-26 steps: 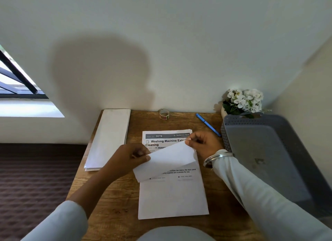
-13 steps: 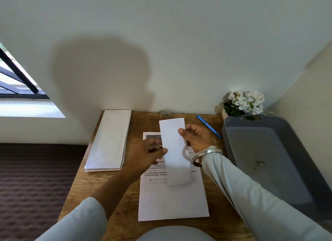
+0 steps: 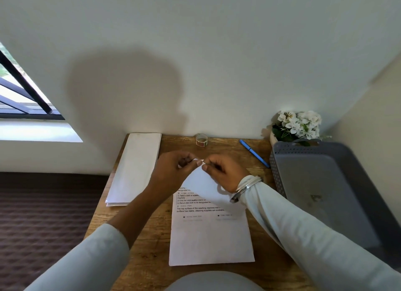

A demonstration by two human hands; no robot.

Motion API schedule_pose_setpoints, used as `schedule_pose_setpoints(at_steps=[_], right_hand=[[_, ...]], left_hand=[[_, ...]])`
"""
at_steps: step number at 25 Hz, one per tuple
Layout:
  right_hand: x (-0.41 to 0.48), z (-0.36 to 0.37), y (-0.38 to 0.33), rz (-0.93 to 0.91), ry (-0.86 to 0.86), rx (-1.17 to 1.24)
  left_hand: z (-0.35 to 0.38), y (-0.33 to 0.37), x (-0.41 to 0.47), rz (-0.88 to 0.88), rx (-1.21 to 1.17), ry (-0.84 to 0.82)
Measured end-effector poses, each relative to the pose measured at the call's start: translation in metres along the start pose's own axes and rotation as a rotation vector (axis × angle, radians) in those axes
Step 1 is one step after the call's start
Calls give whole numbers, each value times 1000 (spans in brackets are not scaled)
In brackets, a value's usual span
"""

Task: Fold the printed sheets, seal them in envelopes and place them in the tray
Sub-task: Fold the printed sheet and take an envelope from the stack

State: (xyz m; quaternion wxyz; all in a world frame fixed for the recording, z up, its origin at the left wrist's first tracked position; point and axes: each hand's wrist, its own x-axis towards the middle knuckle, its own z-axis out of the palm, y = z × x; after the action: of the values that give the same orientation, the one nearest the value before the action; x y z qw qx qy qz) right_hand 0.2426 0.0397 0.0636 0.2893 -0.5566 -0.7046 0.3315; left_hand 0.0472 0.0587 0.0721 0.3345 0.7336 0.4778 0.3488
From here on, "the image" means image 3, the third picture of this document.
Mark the person's left hand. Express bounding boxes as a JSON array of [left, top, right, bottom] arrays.
[[147, 151, 200, 202]]

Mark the person's right hand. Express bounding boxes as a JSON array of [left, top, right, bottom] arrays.
[[202, 154, 252, 195]]

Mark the person's right forearm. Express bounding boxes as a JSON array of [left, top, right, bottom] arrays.
[[241, 175, 401, 291]]

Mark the printed white paper sheet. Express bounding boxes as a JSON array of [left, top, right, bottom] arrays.
[[169, 184, 255, 267]]

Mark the silver bracelet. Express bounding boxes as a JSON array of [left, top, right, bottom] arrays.
[[229, 176, 263, 204]]

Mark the grey perforated plastic basket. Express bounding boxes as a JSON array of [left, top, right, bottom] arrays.
[[269, 138, 401, 264]]

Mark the stack of white envelopes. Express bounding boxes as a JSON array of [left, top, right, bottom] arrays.
[[105, 132, 162, 207]]

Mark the person's left forearm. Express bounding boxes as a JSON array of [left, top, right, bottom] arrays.
[[24, 185, 176, 291]]

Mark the black window frame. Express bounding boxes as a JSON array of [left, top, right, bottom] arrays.
[[0, 42, 66, 121]]

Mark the blue pen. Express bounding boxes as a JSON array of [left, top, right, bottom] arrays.
[[239, 139, 271, 169]]

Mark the person's light grey garment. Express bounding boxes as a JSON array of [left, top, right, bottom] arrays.
[[164, 270, 267, 291]]

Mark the white flower plant in pot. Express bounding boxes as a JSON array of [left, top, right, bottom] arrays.
[[269, 110, 332, 148]]

